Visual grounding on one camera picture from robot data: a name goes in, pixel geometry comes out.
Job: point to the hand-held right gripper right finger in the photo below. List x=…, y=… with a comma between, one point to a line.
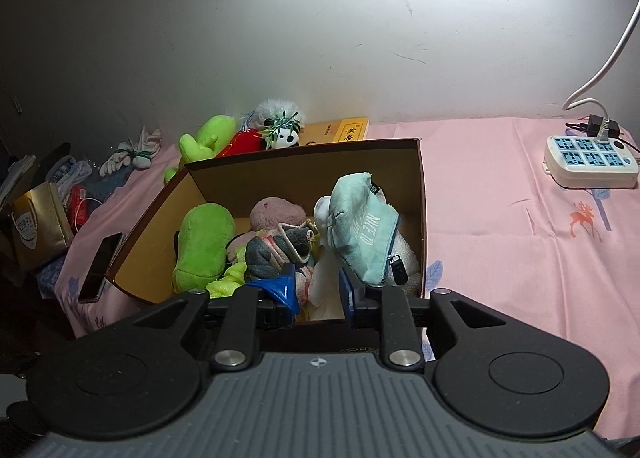
x=350, y=300

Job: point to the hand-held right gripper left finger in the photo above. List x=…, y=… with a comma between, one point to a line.
x=280, y=294

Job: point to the pink floral sock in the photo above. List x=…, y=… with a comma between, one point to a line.
x=305, y=288

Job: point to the grey knit sock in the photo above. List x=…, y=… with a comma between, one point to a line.
x=270, y=253

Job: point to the mint green pouch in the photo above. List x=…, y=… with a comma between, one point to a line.
x=365, y=223

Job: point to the pink brown plush octopus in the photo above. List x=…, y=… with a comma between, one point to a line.
x=275, y=213

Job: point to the white fluffy plush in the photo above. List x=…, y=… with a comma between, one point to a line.
x=324, y=218

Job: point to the brown cardboard box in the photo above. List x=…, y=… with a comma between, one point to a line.
x=160, y=228

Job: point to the pink printed bedsheet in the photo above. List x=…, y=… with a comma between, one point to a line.
x=500, y=248

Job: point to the panda plush toy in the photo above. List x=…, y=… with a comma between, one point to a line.
x=280, y=132

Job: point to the yellow box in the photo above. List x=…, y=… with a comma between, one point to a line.
x=335, y=131

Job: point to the green yellow plush toy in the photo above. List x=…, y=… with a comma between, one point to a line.
x=205, y=140

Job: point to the black smartphone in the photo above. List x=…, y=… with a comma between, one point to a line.
x=100, y=268

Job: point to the red packet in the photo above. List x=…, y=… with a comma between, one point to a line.
x=82, y=205

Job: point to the blue patterned box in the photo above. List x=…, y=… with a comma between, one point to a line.
x=52, y=278

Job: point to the blue white packet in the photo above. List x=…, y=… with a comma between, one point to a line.
x=70, y=177

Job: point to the gold paper bag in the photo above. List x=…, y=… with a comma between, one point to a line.
x=40, y=228

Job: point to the white power strip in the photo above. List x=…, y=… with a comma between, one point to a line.
x=590, y=162

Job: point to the black charger plug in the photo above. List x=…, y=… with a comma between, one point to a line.
x=597, y=125

